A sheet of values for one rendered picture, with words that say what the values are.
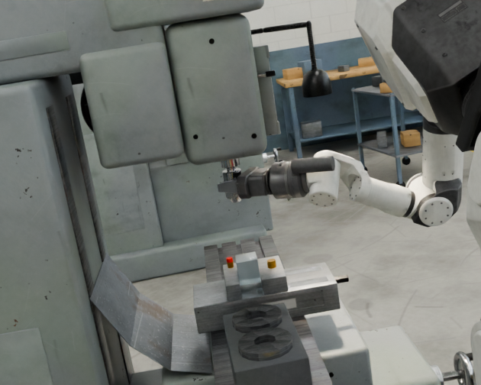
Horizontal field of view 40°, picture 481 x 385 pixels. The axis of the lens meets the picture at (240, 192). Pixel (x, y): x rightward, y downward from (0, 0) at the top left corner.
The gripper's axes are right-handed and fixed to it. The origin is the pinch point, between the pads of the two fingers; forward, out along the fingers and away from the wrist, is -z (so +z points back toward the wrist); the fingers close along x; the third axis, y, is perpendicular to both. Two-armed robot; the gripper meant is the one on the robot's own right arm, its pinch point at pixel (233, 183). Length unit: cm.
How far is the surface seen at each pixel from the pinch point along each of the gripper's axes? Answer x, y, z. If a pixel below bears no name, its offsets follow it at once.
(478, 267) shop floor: -242, 123, 41
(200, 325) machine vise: 15.1, 30.3, -8.3
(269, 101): -3.0, -18.6, 11.5
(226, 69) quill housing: 8.2, -27.9, 6.5
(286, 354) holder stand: 55, 14, 28
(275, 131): -3.1, -11.4, 11.6
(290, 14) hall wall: -639, -38, -166
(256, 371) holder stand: 60, 15, 24
